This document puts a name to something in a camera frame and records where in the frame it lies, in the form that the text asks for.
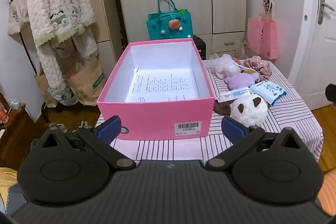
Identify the pink shopping bag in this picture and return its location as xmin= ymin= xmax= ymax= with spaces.
xmin=247 ymin=0 xmax=279 ymax=60

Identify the black clothes rack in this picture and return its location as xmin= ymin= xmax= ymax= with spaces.
xmin=8 ymin=0 xmax=53 ymax=123

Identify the brown paper bag green label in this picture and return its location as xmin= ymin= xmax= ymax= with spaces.
xmin=64 ymin=57 xmax=107 ymax=106

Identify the purple plush toy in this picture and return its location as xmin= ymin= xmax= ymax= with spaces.
xmin=223 ymin=73 xmax=259 ymax=90

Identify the white mesh bath sponge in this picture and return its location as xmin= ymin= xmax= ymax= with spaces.
xmin=211 ymin=54 xmax=242 ymax=80

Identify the grey shoe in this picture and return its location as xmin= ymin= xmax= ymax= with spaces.
xmin=49 ymin=123 xmax=69 ymax=132
xmin=76 ymin=121 xmax=93 ymax=131

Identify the pink cardboard box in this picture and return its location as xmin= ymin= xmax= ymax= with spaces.
xmin=97 ymin=38 xmax=216 ymax=141

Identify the brown fuzzy cloth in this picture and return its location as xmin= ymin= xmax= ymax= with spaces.
xmin=213 ymin=101 xmax=233 ymax=115

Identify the plain brown paper bag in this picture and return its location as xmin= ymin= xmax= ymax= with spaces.
xmin=34 ymin=73 xmax=58 ymax=108

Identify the pink floral cloth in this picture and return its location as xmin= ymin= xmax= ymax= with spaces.
xmin=243 ymin=55 xmax=273 ymax=81

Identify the small white tissue pack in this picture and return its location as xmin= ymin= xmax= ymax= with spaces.
xmin=217 ymin=87 xmax=254 ymax=103

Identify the silver door handle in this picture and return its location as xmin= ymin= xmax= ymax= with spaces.
xmin=318 ymin=0 xmax=335 ymax=24

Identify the printed paper sheet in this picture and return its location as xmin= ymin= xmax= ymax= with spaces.
xmin=125 ymin=67 xmax=200 ymax=103

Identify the black suitcase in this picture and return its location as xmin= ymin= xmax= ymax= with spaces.
xmin=193 ymin=35 xmax=207 ymax=60

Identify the orange striped bedding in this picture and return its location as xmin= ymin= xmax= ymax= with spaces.
xmin=319 ymin=171 xmax=336 ymax=209

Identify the blue white wet wipes pack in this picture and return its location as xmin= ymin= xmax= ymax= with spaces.
xmin=249 ymin=81 xmax=287 ymax=106

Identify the teal felt handbag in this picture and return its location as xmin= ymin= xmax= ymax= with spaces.
xmin=146 ymin=0 xmax=194 ymax=41

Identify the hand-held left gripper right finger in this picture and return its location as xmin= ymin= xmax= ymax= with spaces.
xmin=205 ymin=116 xmax=305 ymax=172

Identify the white panda plush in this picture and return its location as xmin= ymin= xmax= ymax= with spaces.
xmin=230 ymin=94 xmax=269 ymax=127

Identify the white door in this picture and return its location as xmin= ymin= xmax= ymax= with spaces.
xmin=289 ymin=0 xmax=336 ymax=110

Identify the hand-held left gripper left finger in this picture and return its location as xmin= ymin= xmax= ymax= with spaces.
xmin=34 ymin=116 xmax=137 ymax=169

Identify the striped tablecloth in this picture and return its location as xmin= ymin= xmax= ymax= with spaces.
xmin=94 ymin=57 xmax=323 ymax=161

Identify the canvas tote bag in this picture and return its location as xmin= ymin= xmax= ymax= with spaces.
xmin=7 ymin=0 xmax=30 ymax=36

